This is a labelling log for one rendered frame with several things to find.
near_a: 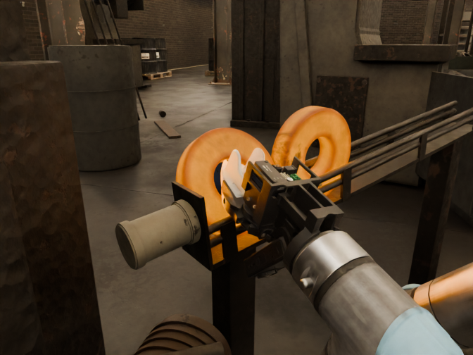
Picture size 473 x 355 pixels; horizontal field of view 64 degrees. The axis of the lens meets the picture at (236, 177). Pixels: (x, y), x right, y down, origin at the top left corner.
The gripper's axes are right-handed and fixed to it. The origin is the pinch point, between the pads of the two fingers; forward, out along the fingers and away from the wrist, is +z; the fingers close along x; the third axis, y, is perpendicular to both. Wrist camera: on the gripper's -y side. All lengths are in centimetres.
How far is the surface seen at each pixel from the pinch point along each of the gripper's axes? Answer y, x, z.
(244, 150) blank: 2.6, -2.4, 0.9
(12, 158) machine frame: 0.6, 27.1, 6.5
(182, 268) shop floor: -92, -28, 61
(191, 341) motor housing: -16.2, 9.6, -14.5
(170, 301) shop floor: -87, -16, 43
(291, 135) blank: 5.6, -8.9, -0.9
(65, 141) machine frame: -0.9, 20.3, 12.7
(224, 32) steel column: -152, -395, 732
